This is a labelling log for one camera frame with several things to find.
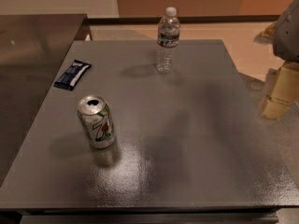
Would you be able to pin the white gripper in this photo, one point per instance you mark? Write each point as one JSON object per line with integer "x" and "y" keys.
{"x": 288, "y": 34}

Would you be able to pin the clear plastic water bottle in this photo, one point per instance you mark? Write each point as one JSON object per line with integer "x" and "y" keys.
{"x": 167, "y": 40}

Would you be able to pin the silver green 7up can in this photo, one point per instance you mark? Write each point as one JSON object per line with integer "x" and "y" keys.
{"x": 96, "y": 119}

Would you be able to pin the blue snack bar wrapper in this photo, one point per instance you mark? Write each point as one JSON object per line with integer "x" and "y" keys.
{"x": 69, "y": 79}

